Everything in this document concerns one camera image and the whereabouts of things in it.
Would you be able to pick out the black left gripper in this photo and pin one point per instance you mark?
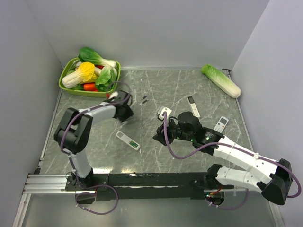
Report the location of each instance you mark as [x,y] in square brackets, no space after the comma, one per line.
[129,113]

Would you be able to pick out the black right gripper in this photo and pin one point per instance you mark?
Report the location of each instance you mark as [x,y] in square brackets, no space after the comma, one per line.
[160,135]

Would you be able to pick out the long white remote control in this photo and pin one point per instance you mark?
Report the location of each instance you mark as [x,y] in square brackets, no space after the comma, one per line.
[123,137]

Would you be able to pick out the green AAA battery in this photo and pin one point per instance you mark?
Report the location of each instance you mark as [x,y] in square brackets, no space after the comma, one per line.
[131,141]
[134,144]

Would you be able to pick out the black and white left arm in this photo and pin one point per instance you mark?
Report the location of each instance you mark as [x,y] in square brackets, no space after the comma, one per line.
[72,133]

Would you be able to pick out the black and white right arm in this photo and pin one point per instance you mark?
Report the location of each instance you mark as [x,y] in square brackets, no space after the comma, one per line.
[269,177]

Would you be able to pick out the slim white remote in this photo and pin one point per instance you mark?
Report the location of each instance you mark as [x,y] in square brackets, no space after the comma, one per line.
[193,107]

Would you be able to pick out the small white display remote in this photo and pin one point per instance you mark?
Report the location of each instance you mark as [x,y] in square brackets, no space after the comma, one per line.
[221,124]

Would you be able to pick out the green leafy toy lettuce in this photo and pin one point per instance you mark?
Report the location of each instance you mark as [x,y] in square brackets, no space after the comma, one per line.
[107,76]

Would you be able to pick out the orange toy carrot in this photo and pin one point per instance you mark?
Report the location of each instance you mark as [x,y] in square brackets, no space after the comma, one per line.
[89,87]

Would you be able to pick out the red toy pepper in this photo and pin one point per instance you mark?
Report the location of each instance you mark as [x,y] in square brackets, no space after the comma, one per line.
[99,66]

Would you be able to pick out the yellow toy napa cabbage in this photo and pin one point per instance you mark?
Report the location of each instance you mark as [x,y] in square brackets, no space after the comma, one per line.
[85,73]

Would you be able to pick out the green white napa cabbage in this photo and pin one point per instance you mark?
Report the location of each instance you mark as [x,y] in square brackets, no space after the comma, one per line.
[221,80]

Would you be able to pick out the toy bok choy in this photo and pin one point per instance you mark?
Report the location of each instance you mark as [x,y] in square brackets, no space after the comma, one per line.
[87,54]

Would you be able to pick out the green plastic basket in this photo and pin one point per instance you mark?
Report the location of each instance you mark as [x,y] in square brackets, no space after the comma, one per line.
[72,65]

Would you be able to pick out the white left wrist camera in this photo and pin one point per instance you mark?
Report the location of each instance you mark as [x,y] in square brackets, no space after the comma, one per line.
[112,95]

